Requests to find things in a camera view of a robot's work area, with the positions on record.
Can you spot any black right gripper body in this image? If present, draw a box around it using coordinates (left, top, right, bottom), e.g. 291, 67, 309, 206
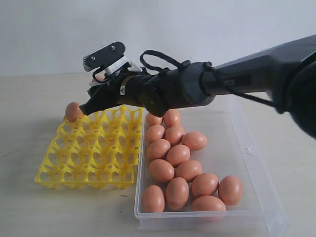
98, 75, 154, 106

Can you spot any brown egg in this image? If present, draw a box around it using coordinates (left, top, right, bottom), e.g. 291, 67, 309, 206
146, 113, 162, 126
218, 175, 243, 206
149, 159, 174, 183
166, 144, 191, 167
162, 109, 181, 127
146, 139, 171, 160
145, 124, 165, 143
65, 102, 83, 122
166, 177, 189, 210
181, 131, 207, 151
192, 196, 226, 211
175, 160, 202, 183
164, 124, 185, 146
141, 185, 165, 213
92, 75, 105, 81
191, 172, 219, 198

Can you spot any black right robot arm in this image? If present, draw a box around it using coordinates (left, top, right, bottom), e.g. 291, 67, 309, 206
80, 36, 316, 137

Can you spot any yellow plastic egg tray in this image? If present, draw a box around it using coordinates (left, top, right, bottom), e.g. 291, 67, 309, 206
35, 106, 144, 189

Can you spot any clear plastic storage box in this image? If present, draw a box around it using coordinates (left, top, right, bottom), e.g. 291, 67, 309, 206
134, 96, 288, 237

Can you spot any black camera cable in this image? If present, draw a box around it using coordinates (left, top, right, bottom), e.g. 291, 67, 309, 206
91, 50, 287, 114

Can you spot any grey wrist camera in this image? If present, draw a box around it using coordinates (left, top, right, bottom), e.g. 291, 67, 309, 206
83, 41, 125, 72

